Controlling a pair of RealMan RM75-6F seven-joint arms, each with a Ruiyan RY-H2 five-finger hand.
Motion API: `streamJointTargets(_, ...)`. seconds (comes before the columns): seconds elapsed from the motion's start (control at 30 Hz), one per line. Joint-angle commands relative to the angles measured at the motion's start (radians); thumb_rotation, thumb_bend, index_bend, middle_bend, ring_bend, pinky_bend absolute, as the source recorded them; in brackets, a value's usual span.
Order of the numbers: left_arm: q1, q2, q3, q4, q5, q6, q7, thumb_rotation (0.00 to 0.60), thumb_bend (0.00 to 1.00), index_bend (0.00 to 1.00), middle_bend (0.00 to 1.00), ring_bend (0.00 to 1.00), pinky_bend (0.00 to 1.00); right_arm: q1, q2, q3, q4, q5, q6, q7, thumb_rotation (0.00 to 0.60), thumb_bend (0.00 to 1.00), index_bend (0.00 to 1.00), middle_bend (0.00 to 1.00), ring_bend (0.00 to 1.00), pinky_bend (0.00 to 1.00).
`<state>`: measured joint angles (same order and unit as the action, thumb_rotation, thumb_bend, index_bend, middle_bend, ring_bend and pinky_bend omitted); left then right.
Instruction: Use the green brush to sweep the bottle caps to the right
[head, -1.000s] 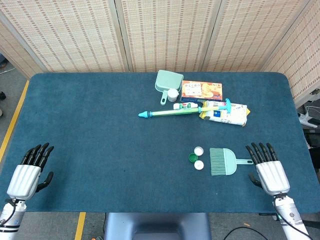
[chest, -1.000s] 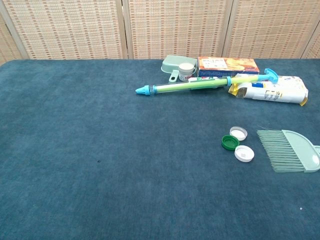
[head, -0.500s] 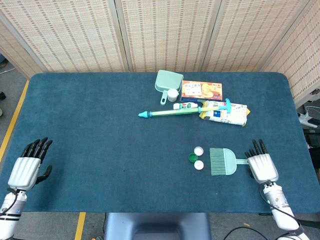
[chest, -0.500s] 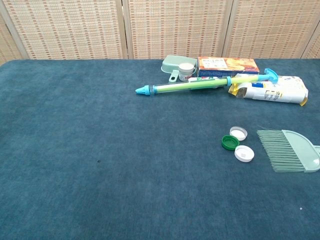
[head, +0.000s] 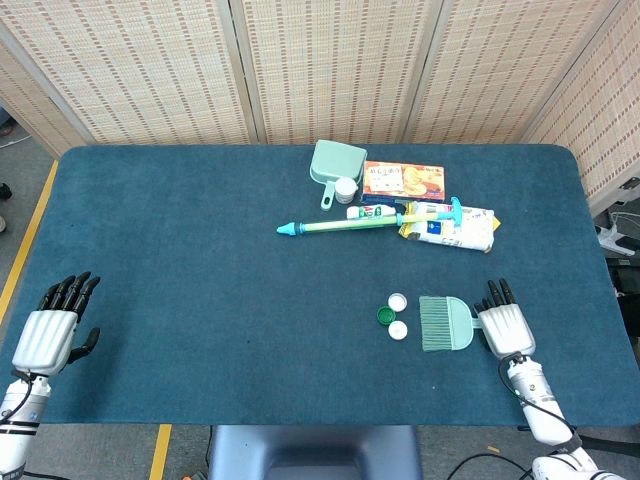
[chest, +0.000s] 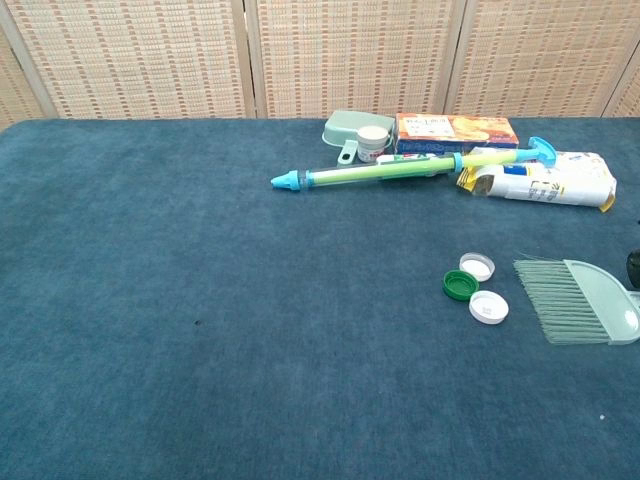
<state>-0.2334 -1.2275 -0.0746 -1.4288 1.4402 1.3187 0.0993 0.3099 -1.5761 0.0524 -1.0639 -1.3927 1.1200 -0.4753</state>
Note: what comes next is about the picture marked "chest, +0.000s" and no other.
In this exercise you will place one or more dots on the green bottle cap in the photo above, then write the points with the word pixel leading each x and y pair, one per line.
pixel 460 285

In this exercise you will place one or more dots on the green plastic dustpan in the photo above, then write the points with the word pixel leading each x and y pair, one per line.
pixel 350 125

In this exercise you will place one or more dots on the light green plastic brush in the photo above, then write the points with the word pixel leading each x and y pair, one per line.
pixel 575 300

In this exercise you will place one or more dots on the blue carpet table mat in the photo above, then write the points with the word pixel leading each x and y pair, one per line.
pixel 200 300

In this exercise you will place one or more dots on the green blue water pump toy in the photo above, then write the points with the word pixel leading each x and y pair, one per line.
pixel 350 176

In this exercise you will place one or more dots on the woven folding screen panel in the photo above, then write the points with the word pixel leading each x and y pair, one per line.
pixel 350 55
pixel 140 60
pixel 15 90
pixel 540 55
pixel 630 100

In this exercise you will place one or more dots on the yellow white snack bag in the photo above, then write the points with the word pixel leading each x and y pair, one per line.
pixel 550 190

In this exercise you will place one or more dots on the white green toothpaste tube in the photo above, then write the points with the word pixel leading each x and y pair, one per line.
pixel 400 159

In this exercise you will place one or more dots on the small white jar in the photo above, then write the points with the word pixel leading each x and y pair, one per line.
pixel 372 145

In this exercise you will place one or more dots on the white cap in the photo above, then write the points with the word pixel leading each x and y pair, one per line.
pixel 477 270
pixel 489 307

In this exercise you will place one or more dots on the orange biscuit box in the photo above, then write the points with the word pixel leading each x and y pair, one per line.
pixel 450 130

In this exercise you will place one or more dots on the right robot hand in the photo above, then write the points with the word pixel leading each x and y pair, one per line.
pixel 635 270

